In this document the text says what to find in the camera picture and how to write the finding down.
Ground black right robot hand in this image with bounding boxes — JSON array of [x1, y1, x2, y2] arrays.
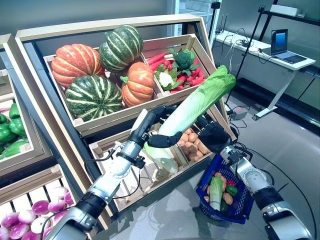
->
[[196, 116, 233, 155]]

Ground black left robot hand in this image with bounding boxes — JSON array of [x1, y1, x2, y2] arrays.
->
[[128, 104, 184, 151]]

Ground green white napa cabbage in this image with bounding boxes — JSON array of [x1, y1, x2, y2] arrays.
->
[[143, 143, 180, 175], [209, 176, 224, 212], [157, 64, 237, 138]]

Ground blue plastic shopping basket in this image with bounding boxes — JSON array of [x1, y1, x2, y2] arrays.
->
[[195, 153, 255, 225]]

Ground brown potato heap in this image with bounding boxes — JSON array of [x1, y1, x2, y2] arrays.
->
[[177, 127, 212, 162]]

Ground small wooden crate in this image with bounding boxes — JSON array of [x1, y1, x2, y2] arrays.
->
[[174, 103, 237, 167], [141, 34, 218, 98]]

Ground grey box with red button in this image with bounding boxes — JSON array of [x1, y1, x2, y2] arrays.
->
[[232, 107, 247, 120]]

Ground small orange pumpkin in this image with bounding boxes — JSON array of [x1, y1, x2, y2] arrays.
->
[[119, 61, 155, 108]]

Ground white cauliflower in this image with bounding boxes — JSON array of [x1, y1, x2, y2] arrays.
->
[[154, 68, 180, 91]]

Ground green striped pumpkin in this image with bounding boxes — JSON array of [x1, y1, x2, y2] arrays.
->
[[64, 74, 124, 123], [98, 24, 145, 73]]

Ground bright green bell pepper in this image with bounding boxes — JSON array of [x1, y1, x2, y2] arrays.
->
[[224, 185, 238, 196]]

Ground dark green bell pepper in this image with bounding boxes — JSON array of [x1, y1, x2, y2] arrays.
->
[[219, 199, 230, 213]]

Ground green broccoli head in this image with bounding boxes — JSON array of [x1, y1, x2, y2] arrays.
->
[[169, 48, 200, 72]]

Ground large orange pumpkin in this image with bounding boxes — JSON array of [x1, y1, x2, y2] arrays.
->
[[51, 43, 106, 88]]

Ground wooden vegetable display stand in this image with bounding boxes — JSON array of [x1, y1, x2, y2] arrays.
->
[[14, 14, 237, 231]]

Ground black antenna router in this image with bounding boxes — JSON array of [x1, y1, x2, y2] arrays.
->
[[215, 13, 229, 35]]

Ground white desk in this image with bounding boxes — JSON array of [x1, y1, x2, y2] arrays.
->
[[214, 29, 316, 122]]

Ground grey laptop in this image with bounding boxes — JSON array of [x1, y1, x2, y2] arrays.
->
[[270, 28, 308, 64]]

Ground glass door cabinet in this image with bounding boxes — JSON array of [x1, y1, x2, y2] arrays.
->
[[174, 0, 216, 38]]

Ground black tripod stand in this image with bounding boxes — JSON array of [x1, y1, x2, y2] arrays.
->
[[208, 1, 222, 46], [224, 4, 266, 106]]

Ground white box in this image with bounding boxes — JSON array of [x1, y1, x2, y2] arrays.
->
[[269, 4, 300, 16]]

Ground black cable coil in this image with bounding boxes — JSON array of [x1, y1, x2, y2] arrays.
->
[[228, 123, 240, 142]]

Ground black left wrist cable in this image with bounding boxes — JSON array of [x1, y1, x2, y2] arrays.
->
[[84, 141, 120, 183]]

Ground white hanging cables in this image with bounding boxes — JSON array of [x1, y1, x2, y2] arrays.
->
[[226, 37, 237, 76]]

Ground dark wall shelf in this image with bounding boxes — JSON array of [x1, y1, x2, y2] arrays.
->
[[234, 0, 320, 126]]

